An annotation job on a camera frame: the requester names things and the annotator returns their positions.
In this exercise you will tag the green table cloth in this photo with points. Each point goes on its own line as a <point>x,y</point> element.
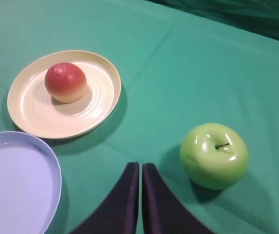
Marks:
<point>177,71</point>

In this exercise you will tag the red yellow round bread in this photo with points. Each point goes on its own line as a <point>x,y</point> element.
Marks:
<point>65,82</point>

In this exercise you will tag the yellow plastic plate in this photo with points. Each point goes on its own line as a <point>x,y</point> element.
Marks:
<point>33,109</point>

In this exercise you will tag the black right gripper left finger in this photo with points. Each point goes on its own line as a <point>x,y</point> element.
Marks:
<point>118,213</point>

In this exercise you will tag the blue plastic plate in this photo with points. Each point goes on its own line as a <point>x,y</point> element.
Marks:
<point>30,184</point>

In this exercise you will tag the green apple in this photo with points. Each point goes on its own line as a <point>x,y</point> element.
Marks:
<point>214,156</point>

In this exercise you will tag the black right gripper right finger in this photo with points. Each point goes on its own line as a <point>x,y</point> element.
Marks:
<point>162,213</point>

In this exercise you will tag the green backdrop cloth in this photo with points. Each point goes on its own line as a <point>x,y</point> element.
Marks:
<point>257,16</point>

